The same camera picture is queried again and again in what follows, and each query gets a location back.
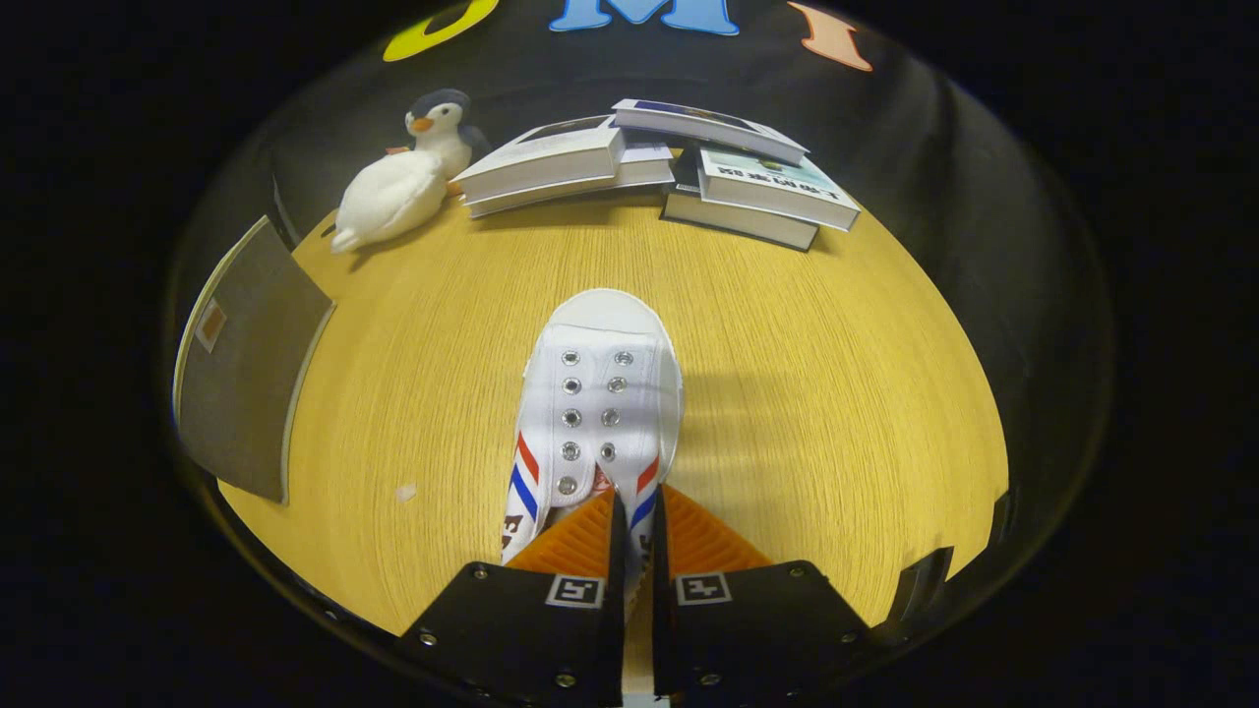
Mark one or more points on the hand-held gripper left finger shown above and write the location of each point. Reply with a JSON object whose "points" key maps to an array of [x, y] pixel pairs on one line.
{"points": [[531, 629]]}

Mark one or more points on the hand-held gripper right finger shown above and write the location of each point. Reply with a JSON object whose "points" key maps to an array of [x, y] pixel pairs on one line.
{"points": [[757, 629]]}

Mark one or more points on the white canvas shoe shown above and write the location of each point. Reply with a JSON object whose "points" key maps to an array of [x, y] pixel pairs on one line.
{"points": [[600, 393]]}

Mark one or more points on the grey fabric storage box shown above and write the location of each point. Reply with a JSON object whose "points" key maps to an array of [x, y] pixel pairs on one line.
{"points": [[246, 374]]}

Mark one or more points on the dark-covered book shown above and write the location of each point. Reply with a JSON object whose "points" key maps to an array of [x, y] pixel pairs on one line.
{"points": [[738, 224]]}

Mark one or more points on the book with teal cover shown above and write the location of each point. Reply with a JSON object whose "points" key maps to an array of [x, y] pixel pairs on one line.
{"points": [[767, 182]]}

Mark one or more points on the white plush toy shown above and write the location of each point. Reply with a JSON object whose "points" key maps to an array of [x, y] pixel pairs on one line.
{"points": [[389, 197]]}

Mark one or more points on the white spiral-bound book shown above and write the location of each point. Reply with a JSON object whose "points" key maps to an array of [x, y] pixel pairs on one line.
{"points": [[644, 169]]}

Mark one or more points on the book with blue picture cover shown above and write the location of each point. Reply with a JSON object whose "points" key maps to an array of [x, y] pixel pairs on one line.
{"points": [[708, 123]]}

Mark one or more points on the penguin plush toy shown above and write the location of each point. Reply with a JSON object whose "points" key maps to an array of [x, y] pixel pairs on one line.
{"points": [[443, 128]]}

